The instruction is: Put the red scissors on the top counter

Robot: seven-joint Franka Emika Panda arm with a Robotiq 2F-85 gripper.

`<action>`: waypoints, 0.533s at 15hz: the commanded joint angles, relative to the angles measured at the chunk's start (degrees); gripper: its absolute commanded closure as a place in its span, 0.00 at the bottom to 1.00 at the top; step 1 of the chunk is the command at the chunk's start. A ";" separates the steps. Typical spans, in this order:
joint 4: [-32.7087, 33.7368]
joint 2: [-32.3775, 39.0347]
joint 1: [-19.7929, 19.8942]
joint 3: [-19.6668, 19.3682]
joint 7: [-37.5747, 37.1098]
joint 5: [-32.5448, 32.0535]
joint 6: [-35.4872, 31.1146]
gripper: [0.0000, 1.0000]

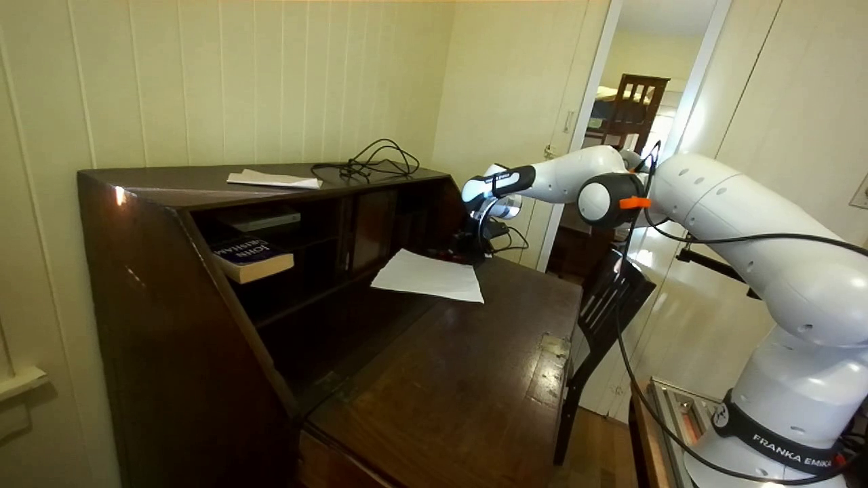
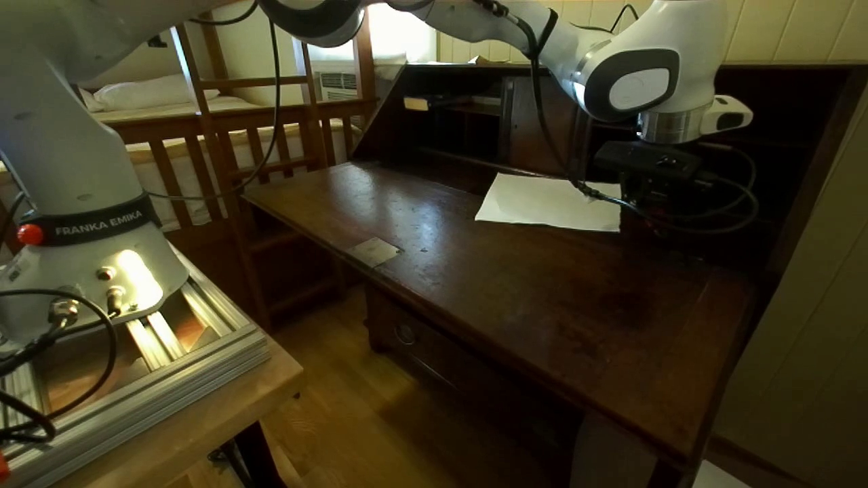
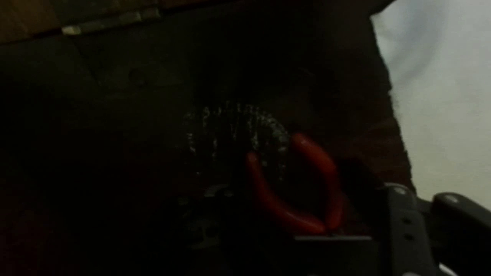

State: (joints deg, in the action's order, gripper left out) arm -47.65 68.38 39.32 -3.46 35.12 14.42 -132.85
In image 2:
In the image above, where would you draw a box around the small pale paper label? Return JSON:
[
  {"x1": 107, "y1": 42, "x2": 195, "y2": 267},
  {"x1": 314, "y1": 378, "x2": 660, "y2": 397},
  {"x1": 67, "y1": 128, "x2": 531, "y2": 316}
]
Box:
[{"x1": 351, "y1": 236, "x2": 401, "y2": 267}]

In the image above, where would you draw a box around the large white paper sheet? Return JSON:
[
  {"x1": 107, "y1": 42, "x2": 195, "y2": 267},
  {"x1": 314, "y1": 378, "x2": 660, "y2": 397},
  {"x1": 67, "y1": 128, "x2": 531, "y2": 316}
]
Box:
[{"x1": 471, "y1": 171, "x2": 627, "y2": 236}]

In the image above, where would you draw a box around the dark wooden secretary desk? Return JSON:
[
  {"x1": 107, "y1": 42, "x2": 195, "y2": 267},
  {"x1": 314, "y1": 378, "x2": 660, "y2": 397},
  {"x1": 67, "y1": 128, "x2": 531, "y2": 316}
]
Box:
[{"x1": 241, "y1": 60, "x2": 868, "y2": 488}]

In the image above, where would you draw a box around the black base cable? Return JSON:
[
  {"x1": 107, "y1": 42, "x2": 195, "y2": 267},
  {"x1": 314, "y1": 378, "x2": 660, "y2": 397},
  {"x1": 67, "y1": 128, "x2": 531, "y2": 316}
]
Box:
[{"x1": 0, "y1": 286, "x2": 120, "y2": 446}]

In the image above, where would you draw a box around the white pillow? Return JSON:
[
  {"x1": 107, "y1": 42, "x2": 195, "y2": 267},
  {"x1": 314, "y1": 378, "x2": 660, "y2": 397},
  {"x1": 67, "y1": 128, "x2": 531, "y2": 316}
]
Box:
[{"x1": 90, "y1": 72, "x2": 229, "y2": 113}]

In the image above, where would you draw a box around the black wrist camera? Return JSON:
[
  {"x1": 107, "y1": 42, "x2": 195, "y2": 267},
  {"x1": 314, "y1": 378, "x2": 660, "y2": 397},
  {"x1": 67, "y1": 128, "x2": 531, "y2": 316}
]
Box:
[{"x1": 591, "y1": 138, "x2": 707, "y2": 183}]

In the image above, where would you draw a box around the black hanging cable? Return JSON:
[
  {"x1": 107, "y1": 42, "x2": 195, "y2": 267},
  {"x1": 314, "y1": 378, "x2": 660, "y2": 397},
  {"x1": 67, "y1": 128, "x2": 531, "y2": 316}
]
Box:
[{"x1": 143, "y1": 11, "x2": 284, "y2": 203}]

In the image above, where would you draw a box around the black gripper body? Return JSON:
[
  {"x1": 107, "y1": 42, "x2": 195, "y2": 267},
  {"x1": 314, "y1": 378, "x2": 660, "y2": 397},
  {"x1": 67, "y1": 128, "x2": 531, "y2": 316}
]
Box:
[{"x1": 629, "y1": 174, "x2": 706, "y2": 225}]

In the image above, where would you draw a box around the light wooden robot table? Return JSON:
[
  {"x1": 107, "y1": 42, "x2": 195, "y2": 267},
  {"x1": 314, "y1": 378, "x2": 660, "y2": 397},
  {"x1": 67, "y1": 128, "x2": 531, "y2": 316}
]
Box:
[{"x1": 50, "y1": 332, "x2": 307, "y2": 488}]

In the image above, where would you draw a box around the wooden chair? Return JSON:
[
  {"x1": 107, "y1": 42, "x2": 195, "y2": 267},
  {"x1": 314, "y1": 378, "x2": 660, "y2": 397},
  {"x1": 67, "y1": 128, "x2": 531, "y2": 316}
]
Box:
[{"x1": 79, "y1": 0, "x2": 381, "y2": 330}]

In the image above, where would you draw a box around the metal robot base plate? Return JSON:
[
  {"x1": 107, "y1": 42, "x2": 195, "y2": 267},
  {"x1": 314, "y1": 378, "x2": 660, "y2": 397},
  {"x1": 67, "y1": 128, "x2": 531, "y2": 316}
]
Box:
[{"x1": 0, "y1": 254, "x2": 275, "y2": 488}]

